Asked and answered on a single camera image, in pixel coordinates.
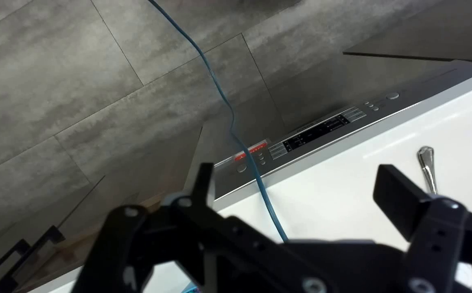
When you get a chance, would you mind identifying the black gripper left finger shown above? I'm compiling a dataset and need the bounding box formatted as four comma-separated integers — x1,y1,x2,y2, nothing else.
71,163,324,293

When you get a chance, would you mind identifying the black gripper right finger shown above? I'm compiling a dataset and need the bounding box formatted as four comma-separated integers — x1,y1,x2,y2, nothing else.
372,165,472,293

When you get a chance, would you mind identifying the metal fork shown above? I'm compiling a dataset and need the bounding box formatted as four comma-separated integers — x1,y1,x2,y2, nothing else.
416,147,438,194

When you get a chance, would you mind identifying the stainless steel dishwasher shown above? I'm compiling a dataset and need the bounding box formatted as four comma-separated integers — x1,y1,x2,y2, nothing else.
190,57,472,195

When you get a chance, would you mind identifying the blue cable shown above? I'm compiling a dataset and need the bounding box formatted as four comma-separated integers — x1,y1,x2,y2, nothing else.
148,0,291,244

